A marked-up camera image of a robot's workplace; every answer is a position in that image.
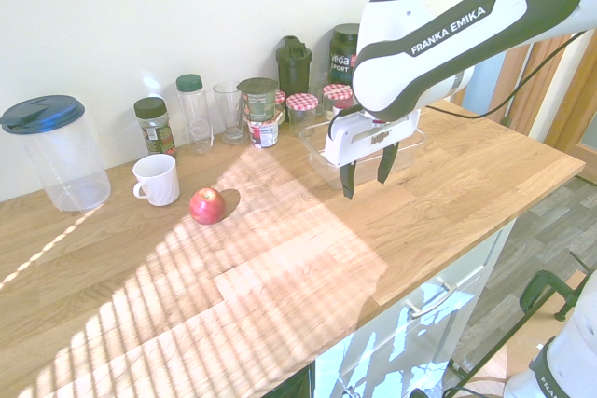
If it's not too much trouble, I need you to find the black shaker bottle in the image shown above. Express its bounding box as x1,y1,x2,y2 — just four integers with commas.
275,35,312,97

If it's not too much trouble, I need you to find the clear bottle with green lid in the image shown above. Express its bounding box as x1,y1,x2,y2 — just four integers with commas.
175,73,215,156

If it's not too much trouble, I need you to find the white kitchen cabinet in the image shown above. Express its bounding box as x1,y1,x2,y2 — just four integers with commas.
312,220,519,398

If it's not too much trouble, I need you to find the clear pitcher with blue lid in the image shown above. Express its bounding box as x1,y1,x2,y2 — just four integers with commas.
0,94,112,213

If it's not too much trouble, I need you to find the green-lidded tin can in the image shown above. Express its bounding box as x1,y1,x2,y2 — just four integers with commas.
237,77,280,123

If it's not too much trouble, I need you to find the tall clear drinking glass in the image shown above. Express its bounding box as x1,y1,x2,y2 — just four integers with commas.
213,81,249,146

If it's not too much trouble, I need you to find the silver drawer handle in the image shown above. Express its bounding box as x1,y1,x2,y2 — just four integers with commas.
404,276,461,320

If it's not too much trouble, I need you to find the wooden door frame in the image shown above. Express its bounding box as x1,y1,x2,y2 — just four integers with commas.
475,0,597,150

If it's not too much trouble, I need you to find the glass jar red checkered lid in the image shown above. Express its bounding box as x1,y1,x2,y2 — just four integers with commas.
273,89,287,125
285,93,319,138
321,84,354,122

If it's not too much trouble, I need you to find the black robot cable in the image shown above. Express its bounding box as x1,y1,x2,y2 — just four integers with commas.
419,29,589,119

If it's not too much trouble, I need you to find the small clear glass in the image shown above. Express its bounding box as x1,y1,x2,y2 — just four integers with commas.
307,72,330,117

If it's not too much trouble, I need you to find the black Vega Sport tub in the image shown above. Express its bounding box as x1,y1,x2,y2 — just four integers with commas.
328,23,361,89

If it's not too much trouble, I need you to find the red apple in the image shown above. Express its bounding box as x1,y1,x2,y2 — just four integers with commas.
188,186,228,226

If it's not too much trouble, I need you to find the clear plastic rectangular container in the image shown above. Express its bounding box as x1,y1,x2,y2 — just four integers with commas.
298,116,426,192

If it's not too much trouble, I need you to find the spice jar with green lid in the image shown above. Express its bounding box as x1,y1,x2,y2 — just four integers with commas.
133,97,178,159

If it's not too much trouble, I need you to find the white and red yogurt cup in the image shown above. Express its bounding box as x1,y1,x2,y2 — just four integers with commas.
245,117,281,150

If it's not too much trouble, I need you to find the white ceramic mug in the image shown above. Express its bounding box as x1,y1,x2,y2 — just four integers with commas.
132,153,181,207

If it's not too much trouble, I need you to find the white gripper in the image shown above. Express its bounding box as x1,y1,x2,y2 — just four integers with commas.
324,108,422,201

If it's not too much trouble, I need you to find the black metal clamp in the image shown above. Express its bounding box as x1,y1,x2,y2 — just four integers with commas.
520,253,597,323

